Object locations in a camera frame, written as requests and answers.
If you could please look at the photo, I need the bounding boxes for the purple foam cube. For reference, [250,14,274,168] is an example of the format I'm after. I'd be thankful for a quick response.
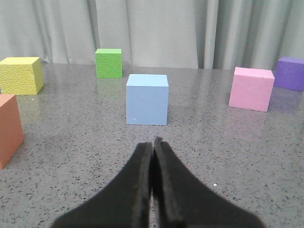
[274,57,304,91]

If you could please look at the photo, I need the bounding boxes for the yellow foam cube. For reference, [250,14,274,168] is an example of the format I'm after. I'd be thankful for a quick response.
[0,57,44,95]

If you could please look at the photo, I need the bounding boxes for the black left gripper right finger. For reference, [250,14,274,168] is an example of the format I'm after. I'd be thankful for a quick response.
[152,137,265,228]

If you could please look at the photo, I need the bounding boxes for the light blue foam cube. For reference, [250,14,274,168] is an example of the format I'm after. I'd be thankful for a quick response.
[126,74,169,125]

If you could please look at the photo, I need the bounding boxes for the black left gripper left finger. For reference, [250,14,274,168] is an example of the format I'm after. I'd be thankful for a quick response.
[52,142,152,228]

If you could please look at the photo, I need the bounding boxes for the grey curtain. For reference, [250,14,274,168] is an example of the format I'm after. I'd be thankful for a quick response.
[0,0,304,69]

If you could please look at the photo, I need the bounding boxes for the orange-red foam cube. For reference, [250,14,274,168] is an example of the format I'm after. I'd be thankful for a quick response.
[0,95,25,169]

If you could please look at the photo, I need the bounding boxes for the pink foam cube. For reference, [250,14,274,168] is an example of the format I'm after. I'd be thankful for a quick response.
[228,67,275,112]

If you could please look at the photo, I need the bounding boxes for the green foam cube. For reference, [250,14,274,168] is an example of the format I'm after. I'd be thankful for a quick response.
[95,48,123,78]

